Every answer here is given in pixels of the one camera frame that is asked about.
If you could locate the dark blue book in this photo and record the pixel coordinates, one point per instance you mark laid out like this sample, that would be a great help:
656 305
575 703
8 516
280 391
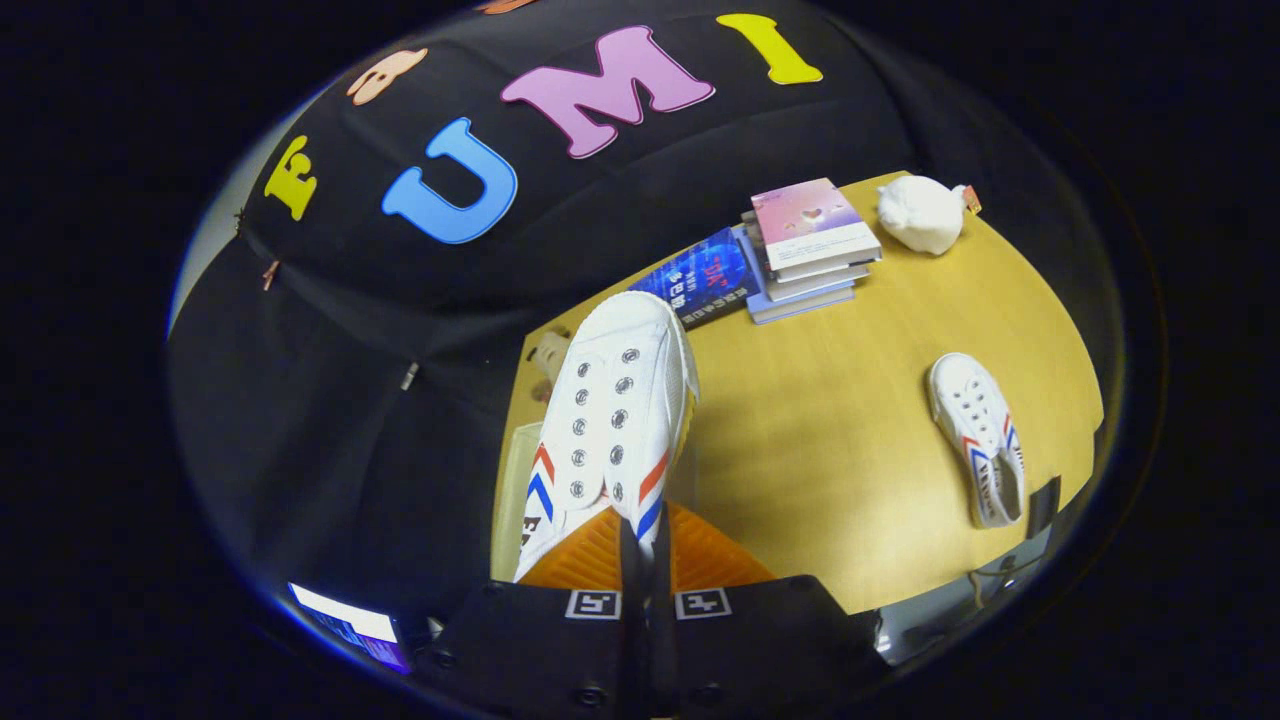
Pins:
705 280

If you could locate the white plush toy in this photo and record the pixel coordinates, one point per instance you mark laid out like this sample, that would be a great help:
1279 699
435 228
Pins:
920 215

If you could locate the small silver clip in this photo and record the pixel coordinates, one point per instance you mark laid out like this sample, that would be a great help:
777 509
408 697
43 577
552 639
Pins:
409 376

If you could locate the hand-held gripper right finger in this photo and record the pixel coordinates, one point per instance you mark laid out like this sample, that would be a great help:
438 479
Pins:
770 650

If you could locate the brown plush toy dog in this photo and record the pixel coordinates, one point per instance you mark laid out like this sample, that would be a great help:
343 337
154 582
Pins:
548 358

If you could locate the small red clip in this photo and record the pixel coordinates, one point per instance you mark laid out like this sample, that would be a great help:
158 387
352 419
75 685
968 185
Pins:
270 275

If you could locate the white striped canvas shoe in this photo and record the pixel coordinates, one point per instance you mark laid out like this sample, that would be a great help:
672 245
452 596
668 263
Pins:
610 400
975 430

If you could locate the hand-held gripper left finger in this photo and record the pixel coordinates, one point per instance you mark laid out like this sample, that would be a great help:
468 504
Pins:
530 650

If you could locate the light blue cover book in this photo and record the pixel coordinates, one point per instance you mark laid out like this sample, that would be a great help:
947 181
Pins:
800 305

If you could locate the pink cover book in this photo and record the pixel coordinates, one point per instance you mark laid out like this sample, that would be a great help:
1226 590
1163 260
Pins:
810 220

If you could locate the beige fabric storage box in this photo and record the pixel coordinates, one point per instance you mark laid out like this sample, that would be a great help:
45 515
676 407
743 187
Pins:
510 480

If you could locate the grey cover book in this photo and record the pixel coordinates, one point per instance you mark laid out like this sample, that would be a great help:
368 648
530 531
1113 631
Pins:
820 277

